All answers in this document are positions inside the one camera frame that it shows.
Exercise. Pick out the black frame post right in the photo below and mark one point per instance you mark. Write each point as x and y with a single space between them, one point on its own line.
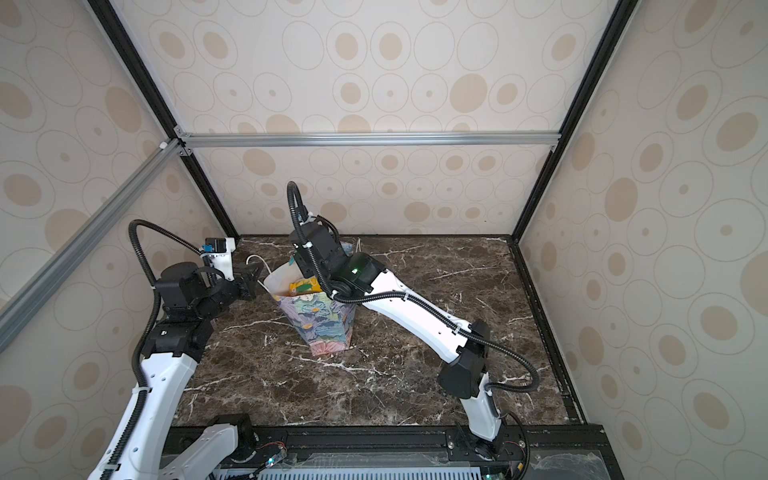
608 42

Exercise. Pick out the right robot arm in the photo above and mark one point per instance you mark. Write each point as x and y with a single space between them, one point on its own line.
463 347

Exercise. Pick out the horizontal aluminium rail back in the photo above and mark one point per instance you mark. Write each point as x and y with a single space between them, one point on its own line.
369 139

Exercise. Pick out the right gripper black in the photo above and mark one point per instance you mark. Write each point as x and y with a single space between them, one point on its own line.
300 265

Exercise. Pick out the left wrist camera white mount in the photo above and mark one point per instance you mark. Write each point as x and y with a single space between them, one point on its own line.
217 253

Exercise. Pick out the yellow snack bag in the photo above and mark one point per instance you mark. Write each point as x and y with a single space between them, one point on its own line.
305 286

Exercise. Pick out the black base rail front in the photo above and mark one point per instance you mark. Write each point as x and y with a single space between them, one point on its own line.
424 452

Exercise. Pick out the aluminium rail left side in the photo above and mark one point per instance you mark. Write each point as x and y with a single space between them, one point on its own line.
38 290

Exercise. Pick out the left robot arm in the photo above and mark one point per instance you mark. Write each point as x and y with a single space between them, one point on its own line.
187 298

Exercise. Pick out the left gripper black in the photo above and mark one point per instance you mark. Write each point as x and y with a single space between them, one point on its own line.
248 280

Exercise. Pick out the black frame post left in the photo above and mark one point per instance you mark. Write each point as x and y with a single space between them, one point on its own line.
107 17

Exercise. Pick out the floral white paper bag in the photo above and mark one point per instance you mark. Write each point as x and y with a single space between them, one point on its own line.
324 324

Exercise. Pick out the black frame post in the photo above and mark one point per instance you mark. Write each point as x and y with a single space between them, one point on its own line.
608 42
107 17

